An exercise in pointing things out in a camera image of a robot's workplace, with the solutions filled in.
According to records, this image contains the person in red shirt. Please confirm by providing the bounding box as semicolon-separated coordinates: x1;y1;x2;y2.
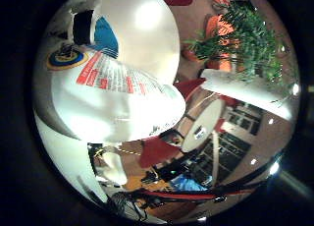
139;129;184;170

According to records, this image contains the blue object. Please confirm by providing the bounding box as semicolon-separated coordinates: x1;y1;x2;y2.
169;174;209;193

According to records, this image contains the small round white table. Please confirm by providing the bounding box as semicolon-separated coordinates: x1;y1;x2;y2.
181;97;228;154

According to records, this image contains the dark shelf unit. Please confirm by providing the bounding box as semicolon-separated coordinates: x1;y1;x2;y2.
183;104;264;188

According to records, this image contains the white planter box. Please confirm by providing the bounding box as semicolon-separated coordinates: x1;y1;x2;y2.
199;68;293;122

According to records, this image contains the orange chair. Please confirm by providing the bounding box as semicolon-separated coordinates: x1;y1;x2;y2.
205;14;236;73

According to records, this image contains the green leafy plant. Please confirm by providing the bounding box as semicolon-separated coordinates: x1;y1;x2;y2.
183;0;297;101

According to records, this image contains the black cable bundle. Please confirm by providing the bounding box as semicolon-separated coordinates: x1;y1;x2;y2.
109;190;165;222

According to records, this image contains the red cable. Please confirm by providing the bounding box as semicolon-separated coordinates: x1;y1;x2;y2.
140;185;258;201

